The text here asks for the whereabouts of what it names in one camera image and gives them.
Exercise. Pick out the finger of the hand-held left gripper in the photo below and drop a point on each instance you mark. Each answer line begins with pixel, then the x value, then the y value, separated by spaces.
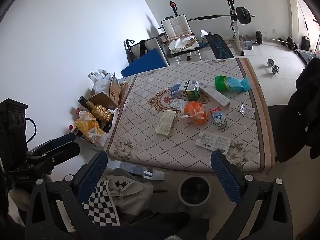
pixel 58 138
pixel 65 151

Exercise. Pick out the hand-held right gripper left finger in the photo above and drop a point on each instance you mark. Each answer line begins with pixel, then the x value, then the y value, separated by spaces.
pixel 95 173

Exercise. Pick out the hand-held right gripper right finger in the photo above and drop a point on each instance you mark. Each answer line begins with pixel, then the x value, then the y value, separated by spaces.
pixel 226 177

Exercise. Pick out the silver foil blister pack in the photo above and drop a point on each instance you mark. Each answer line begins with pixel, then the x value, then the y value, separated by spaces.
pixel 178 103

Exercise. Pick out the red capped bottle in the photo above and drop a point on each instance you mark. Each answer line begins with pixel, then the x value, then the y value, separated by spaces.
pixel 73 129

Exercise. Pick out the checkered tote bag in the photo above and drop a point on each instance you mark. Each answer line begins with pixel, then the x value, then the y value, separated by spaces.
pixel 107 200

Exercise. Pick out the white round bin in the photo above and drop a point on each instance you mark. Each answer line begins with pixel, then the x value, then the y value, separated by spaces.
pixel 194 191

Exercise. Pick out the white labelled flat package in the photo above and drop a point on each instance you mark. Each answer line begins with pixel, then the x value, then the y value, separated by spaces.
pixel 212 141

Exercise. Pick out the clear plastic bag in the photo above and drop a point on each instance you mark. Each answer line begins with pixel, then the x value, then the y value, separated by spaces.
pixel 135 170

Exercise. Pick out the dark glass bottle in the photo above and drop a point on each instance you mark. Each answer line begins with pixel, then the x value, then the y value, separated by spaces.
pixel 82 102

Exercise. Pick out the gold bottle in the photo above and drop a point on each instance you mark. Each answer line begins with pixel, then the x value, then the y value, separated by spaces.
pixel 100 111

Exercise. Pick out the small milk carton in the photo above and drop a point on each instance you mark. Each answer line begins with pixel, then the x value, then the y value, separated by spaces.
pixel 218 118

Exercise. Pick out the floral patterned table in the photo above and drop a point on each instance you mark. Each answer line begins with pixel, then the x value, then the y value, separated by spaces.
pixel 150 150

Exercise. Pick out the white plastic bag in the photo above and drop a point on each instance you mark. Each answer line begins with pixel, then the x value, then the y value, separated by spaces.
pixel 101 86

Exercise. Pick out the clear glass bottle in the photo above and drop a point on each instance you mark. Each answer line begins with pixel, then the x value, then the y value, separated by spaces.
pixel 104 73
pixel 93 77

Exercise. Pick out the orange plastic bag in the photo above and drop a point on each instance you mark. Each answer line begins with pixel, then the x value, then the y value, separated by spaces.
pixel 196 112

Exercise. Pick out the cardboard box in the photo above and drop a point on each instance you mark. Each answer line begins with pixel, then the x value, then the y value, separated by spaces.
pixel 113 92

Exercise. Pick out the cream flat box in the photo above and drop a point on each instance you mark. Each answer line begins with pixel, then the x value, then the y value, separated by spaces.
pixel 165 122

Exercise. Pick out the long white box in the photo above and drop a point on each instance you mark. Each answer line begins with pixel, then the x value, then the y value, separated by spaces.
pixel 215 96

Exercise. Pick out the green medicine box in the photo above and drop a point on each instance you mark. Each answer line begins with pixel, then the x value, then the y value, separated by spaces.
pixel 191 92

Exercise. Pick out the green and blue packet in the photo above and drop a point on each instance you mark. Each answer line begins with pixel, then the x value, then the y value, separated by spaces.
pixel 230 83

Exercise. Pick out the blue plastic wrapper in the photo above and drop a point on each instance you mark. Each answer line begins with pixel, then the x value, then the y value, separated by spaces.
pixel 176 90

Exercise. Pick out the black jacket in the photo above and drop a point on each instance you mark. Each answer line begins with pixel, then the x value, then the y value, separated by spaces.
pixel 305 105

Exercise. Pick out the chrome dumbbell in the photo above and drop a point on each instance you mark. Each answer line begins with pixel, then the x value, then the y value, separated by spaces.
pixel 273 67

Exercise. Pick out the black weight bench pad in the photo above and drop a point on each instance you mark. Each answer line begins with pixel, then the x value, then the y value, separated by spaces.
pixel 220 46

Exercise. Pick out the white padded chair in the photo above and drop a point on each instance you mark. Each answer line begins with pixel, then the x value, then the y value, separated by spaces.
pixel 152 46
pixel 177 25

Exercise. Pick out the grey foot pedal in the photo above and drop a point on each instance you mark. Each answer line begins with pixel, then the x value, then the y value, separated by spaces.
pixel 248 44

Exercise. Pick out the beige paper bag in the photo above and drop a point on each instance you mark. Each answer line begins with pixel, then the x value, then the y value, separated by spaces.
pixel 182 43

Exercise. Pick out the small black barbell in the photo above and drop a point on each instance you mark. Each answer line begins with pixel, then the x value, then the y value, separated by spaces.
pixel 258 37

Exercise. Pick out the white weight rack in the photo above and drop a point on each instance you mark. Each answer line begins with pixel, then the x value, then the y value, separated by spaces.
pixel 235 30

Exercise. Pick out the black bag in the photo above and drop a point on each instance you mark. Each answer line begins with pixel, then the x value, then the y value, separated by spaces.
pixel 306 43

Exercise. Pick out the barbell with black plates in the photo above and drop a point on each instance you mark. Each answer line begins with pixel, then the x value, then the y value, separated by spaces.
pixel 242 15

